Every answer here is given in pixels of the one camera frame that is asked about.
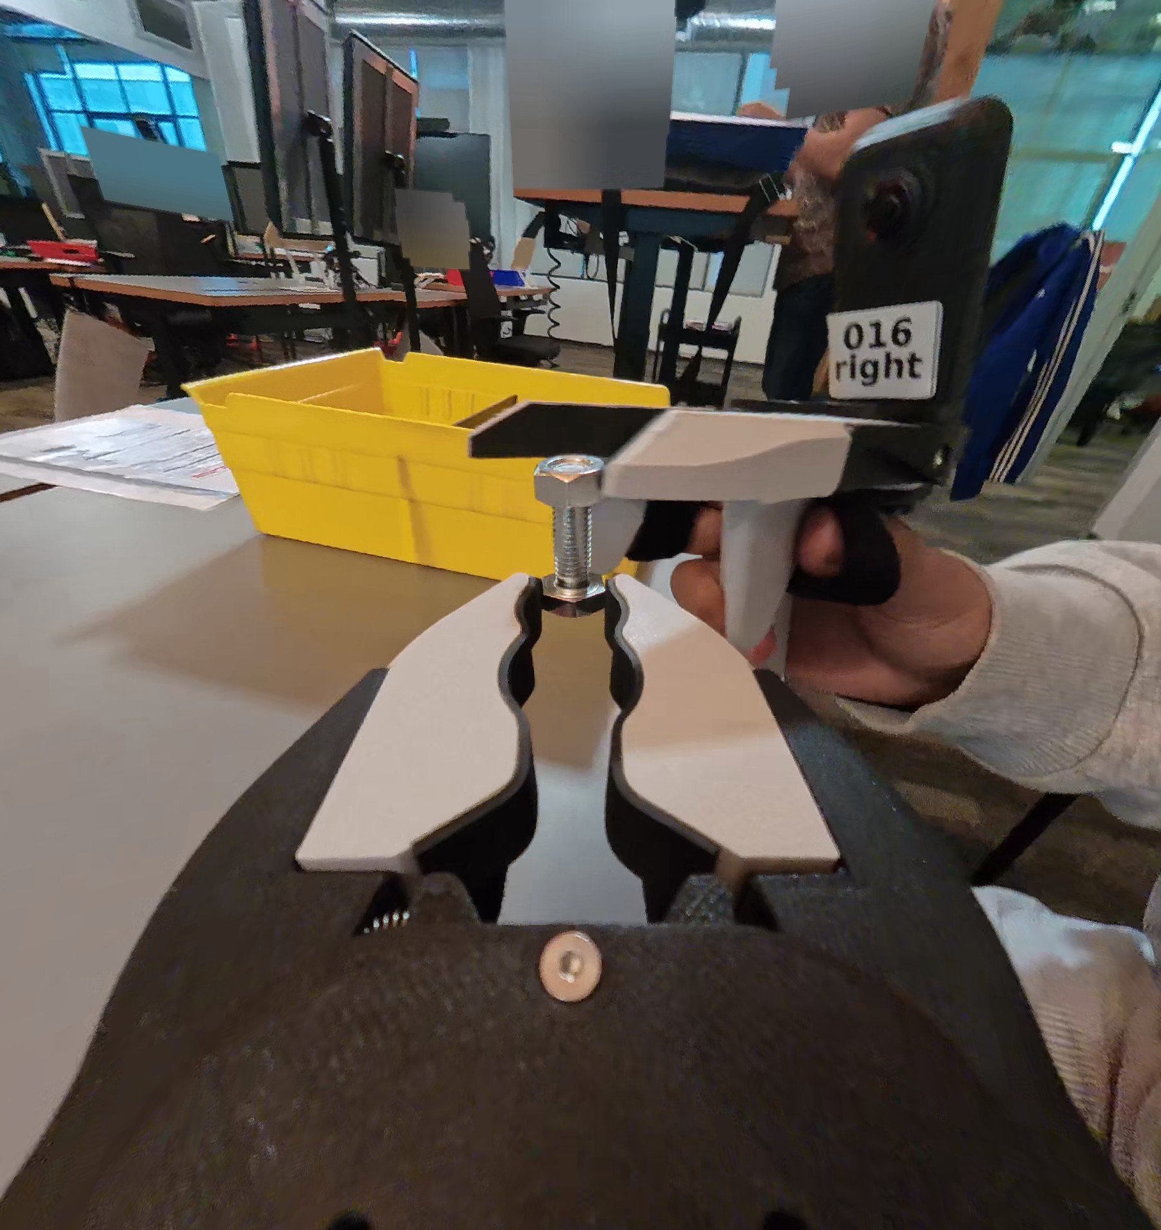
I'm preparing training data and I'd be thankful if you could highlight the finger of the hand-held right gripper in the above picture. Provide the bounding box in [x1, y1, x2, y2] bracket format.
[468, 400, 680, 463]
[590, 409, 854, 568]

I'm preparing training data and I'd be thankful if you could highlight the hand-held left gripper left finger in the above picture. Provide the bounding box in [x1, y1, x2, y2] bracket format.
[294, 574, 542, 877]

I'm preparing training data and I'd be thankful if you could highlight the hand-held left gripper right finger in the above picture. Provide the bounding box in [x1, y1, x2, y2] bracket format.
[606, 572, 842, 879]

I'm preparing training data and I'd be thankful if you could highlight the silver bolt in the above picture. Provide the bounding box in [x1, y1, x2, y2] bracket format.
[533, 457, 607, 509]

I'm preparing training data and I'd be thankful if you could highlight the steel hex bolt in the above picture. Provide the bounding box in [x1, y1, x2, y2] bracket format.
[541, 501, 613, 621]

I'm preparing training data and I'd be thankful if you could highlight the yellow plastic bin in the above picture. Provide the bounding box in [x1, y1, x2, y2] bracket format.
[182, 348, 672, 587]

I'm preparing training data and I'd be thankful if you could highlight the person's right forearm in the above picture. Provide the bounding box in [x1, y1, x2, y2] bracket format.
[835, 541, 1161, 839]

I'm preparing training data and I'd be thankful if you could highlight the wooden top standing desk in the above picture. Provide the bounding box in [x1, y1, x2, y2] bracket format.
[514, 186, 804, 386]

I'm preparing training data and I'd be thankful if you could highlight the grey desk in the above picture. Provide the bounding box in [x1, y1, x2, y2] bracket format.
[0, 472, 682, 1230]

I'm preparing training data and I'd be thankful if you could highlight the person's right hand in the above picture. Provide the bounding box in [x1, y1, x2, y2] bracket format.
[672, 509, 995, 709]

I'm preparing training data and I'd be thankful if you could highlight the black rolling cart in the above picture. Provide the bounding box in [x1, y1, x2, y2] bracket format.
[655, 310, 743, 407]

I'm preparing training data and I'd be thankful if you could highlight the black office chair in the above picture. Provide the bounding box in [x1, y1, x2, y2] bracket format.
[462, 239, 564, 369]

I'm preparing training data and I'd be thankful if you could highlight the blue striped jacket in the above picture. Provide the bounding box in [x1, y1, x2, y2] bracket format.
[947, 224, 1112, 503]

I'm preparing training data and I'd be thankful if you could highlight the stack of blue sheets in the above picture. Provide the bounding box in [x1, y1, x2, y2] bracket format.
[665, 109, 814, 186]

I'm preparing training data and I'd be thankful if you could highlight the black computer monitor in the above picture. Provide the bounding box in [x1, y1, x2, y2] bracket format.
[413, 131, 495, 247]

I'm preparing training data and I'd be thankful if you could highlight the black metal leg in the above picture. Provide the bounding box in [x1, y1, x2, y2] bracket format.
[966, 791, 1083, 889]

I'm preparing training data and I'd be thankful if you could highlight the long wooden top table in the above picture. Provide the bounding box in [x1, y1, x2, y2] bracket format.
[0, 253, 113, 381]
[50, 272, 554, 379]

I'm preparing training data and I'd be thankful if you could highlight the large dark display panel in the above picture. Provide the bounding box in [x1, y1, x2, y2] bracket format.
[342, 29, 420, 247]
[245, 0, 336, 237]

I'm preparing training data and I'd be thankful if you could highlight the laminated paper sheet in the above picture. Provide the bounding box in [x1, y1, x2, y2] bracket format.
[0, 404, 243, 512]

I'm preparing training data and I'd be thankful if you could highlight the person's grey sweatshirt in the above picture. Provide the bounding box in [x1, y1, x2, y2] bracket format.
[974, 866, 1161, 1230]

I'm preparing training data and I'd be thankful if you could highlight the black coiled cable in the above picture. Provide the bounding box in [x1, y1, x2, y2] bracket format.
[541, 215, 569, 337]

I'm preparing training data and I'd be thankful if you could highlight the wooden post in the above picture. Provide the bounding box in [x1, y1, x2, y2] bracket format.
[930, 0, 1007, 108]

